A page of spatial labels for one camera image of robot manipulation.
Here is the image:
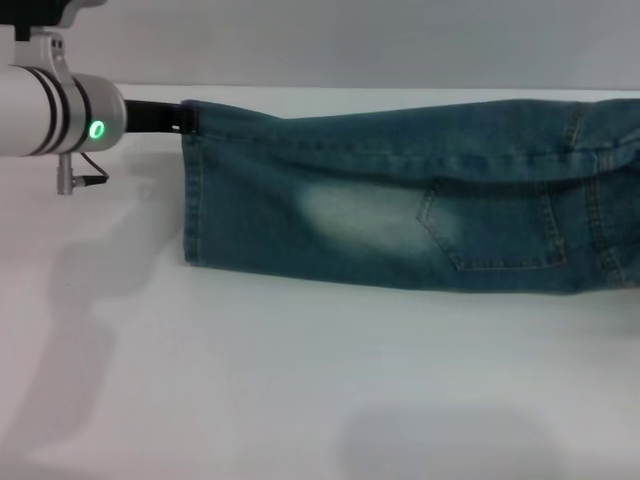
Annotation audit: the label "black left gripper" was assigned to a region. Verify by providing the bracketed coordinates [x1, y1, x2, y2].
[121, 98, 199, 137]

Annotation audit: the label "blue washed denim shorts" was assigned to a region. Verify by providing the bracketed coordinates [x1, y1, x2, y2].
[179, 97, 640, 298]

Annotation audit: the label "metal connector with thin cable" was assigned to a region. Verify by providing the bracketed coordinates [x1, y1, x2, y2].
[54, 152, 111, 197]

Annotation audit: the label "silver black wrist camera box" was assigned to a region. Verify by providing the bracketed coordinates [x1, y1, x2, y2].
[0, 0, 109, 42]

